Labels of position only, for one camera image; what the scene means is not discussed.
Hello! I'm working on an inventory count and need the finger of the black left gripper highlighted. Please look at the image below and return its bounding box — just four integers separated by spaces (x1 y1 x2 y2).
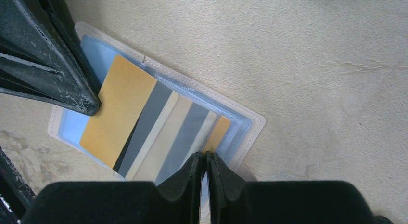
0 0 101 116
23 0 101 93

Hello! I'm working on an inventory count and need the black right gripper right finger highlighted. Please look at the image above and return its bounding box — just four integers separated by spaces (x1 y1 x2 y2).
205 152 390 224

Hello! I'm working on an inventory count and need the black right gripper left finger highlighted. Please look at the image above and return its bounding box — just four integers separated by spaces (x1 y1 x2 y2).
22 153 203 224

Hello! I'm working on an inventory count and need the beige leather card holder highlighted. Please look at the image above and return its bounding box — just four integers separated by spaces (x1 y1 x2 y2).
47 21 266 185

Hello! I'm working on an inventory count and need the yellow card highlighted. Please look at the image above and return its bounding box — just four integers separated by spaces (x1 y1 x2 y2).
79 54 180 182
132 94 231 185

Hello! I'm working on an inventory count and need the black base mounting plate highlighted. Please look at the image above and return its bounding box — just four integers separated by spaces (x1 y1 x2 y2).
0 150 35 224

